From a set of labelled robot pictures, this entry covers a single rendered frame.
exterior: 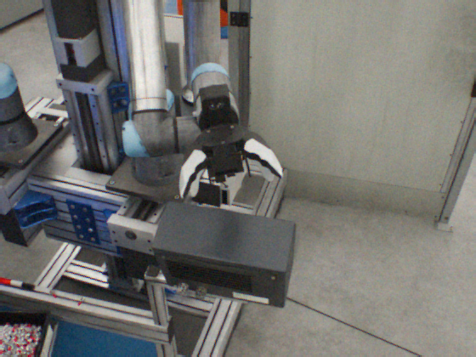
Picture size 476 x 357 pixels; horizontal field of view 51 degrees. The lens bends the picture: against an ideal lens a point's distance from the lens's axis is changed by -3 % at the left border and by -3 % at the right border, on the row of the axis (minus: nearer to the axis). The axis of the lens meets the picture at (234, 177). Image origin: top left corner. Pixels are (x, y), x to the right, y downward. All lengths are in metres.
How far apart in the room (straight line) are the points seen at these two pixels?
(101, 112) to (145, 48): 0.49
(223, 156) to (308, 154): 1.83
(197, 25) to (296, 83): 1.30
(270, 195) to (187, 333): 0.85
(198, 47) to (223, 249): 0.49
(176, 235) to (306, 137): 1.68
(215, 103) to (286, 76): 1.64
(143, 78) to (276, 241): 0.41
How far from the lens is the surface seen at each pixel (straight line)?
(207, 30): 1.19
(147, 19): 1.08
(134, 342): 1.47
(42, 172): 1.67
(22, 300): 1.49
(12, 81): 1.57
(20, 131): 1.62
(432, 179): 2.73
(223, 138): 0.83
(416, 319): 2.48
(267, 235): 0.97
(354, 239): 2.71
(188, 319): 2.11
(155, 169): 1.37
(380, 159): 2.64
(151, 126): 1.02
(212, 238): 0.97
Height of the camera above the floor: 1.96
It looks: 41 degrees down
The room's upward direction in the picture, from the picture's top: straight up
